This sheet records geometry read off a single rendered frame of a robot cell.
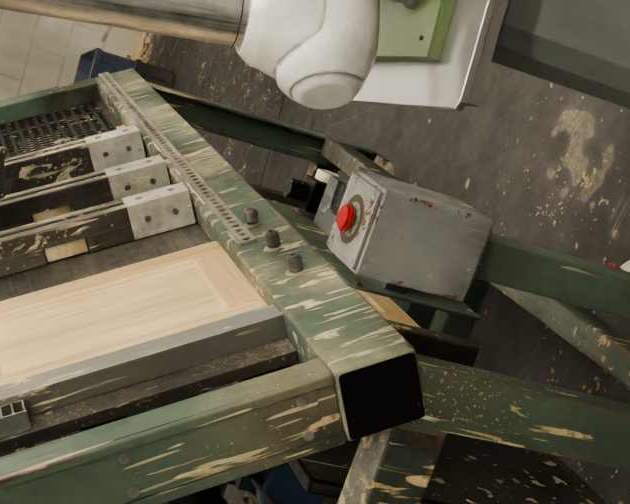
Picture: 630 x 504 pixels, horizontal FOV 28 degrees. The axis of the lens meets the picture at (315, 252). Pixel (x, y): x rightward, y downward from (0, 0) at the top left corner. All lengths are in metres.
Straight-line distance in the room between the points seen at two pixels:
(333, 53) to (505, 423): 0.59
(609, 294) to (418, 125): 1.96
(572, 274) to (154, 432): 0.63
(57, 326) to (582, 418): 0.86
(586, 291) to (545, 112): 1.36
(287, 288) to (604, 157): 1.13
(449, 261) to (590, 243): 1.19
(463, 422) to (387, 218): 0.34
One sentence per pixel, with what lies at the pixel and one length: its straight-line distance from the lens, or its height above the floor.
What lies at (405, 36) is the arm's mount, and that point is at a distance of 2.06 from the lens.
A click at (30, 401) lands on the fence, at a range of 1.88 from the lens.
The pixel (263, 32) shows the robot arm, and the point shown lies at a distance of 1.87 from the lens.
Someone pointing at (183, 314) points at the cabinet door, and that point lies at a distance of 2.04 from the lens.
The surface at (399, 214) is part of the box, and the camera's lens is 1.63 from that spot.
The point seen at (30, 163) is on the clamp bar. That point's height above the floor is 1.14.
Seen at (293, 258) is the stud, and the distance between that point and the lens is 2.00.
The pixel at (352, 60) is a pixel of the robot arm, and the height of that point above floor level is 0.91.
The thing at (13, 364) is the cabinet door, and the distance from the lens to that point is 2.03.
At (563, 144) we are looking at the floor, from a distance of 3.05.
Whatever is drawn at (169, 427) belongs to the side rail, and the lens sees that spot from 1.65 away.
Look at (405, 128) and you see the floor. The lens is 3.82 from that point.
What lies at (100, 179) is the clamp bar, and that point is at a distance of 2.66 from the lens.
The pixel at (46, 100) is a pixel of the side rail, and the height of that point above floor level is 1.03.
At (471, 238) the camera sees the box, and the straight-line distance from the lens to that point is 1.69.
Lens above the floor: 1.60
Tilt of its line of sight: 22 degrees down
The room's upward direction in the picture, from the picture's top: 75 degrees counter-clockwise
